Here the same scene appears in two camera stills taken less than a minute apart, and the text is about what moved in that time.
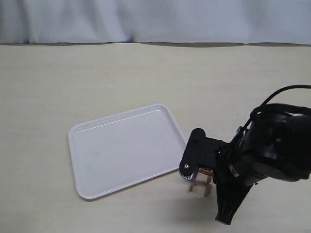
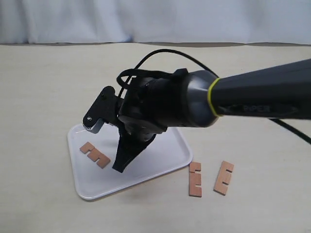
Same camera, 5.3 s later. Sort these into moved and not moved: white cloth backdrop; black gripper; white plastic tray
Moved: black gripper
Not moved: white plastic tray; white cloth backdrop
